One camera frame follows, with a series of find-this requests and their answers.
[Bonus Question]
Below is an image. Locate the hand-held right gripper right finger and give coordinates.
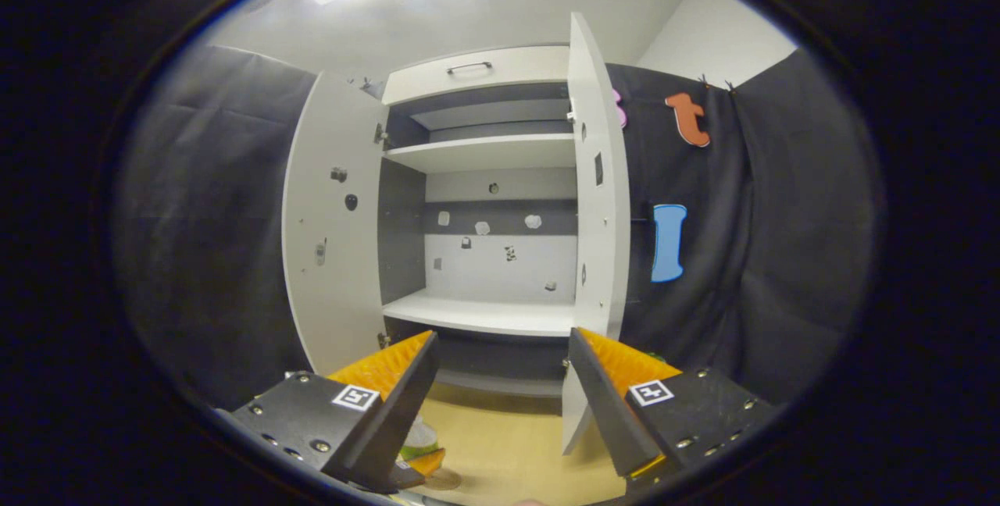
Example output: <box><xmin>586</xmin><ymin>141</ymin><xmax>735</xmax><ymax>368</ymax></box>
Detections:
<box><xmin>566</xmin><ymin>326</ymin><xmax>778</xmax><ymax>483</ymax></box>

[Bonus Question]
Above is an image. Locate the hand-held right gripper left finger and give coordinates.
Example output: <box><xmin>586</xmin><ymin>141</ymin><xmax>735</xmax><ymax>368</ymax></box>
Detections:
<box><xmin>215</xmin><ymin>329</ymin><xmax>441</xmax><ymax>495</ymax></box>

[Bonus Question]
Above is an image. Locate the green label clear bottle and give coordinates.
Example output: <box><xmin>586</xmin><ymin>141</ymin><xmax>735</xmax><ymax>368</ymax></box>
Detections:
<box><xmin>400</xmin><ymin>414</ymin><xmax>440</xmax><ymax>461</ymax></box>

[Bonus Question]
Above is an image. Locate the white cabinet door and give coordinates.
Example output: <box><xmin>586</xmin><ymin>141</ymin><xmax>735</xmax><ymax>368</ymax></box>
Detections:
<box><xmin>561</xmin><ymin>12</ymin><xmax>632</xmax><ymax>456</ymax></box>
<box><xmin>281</xmin><ymin>71</ymin><xmax>389</xmax><ymax>376</ymax></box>

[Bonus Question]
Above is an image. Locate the white grey cabinet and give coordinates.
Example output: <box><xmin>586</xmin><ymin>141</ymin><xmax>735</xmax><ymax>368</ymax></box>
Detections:
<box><xmin>377</xmin><ymin>45</ymin><xmax>580</xmax><ymax>399</ymax></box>

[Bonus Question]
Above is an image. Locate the white cabinet shelf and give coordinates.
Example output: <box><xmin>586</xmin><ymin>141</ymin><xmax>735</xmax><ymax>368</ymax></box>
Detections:
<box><xmin>383</xmin><ymin>134</ymin><xmax>577</xmax><ymax>174</ymax></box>
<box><xmin>381</xmin><ymin>290</ymin><xmax>577</xmax><ymax>337</ymax></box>

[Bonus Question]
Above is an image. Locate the black backdrop cloth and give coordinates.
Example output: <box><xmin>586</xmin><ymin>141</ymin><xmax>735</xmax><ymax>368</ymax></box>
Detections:
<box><xmin>117</xmin><ymin>44</ymin><xmax>872</xmax><ymax>413</ymax></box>

